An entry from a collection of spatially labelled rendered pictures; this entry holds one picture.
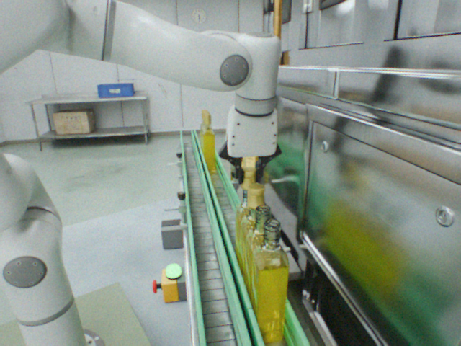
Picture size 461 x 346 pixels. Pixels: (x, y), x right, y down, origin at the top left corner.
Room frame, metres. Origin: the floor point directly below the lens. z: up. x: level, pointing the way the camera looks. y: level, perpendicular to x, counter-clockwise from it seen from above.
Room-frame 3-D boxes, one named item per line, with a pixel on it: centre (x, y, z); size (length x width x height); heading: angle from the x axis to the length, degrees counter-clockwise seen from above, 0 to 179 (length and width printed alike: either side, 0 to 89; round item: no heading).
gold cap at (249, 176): (0.61, -0.03, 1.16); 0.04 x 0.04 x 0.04
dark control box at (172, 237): (0.96, 0.25, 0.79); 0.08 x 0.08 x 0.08; 11
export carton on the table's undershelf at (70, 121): (5.35, 3.03, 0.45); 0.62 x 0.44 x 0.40; 96
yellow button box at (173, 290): (0.69, 0.19, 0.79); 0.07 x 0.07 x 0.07; 11
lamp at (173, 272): (0.69, 0.19, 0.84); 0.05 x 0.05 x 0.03
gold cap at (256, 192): (0.55, -0.04, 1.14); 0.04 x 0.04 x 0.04
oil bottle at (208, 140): (1.46, 0.15, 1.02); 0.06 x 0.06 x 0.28; 11
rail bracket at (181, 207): (0.86, 0.20, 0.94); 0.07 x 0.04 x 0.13; 101
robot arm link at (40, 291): (0.40, 0.35, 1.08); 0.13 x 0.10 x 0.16; 28
